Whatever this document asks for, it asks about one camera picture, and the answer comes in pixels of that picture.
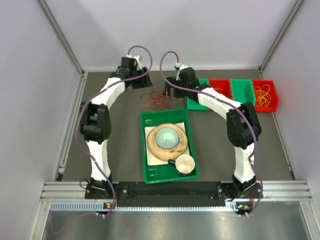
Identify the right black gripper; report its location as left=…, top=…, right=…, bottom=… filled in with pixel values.
left=164, top=77, right=190, bottom=99

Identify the aluminium front rail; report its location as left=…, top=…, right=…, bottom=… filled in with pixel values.
left=40, top=180, right=312, bottom=202

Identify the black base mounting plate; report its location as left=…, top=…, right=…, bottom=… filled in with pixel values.
left=85, top=181, right=261, bottom=201

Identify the red bin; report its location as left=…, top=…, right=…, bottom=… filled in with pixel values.
left=252, top=79, right=279, bottom=113
left=208, top=78, right=233, bottom=100

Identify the pale blue upturned bowl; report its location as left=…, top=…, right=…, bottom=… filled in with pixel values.
left=155, top=127, right=179, bottom=149

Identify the right aluminium frame post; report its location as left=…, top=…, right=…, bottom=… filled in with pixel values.
left=258, top=0, right=306, bottom=73

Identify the white paper napkin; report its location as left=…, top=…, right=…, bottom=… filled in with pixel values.
left=144, top=121, right=187, bottom=166

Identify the green bin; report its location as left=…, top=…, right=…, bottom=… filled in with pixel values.
left=230, top=79, right=256, bottom=105
left=186, top=78, right=209, bottom=111

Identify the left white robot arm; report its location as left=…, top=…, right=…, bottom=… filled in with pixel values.
left=79, top=54, right=152, bottom=200

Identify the grey slotted cable duct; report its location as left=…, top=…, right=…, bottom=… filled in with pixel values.
left=50, top=201, right=239, bottom=212

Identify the white and green cup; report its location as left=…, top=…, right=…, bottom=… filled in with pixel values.
left=168, top=154, right=196, bottom=175

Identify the beige ceramic plate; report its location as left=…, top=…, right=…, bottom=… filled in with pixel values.
left=146, top=123, right=189, bottom=161

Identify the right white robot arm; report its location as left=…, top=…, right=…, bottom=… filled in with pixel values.
left=160, top=64, right=262, bottom=198

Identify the aluminium frame post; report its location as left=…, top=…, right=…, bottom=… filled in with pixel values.
left=37, top=0, right=85, bottom=75
left=258, top=0, right=306, bottom=73

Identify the left aluminium frame post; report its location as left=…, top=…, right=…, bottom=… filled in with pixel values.
left=37, top=0, right=85, bottom=75

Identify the large green plastic tray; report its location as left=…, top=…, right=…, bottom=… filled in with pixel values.
left=140, top=108, right=199, bottom=184

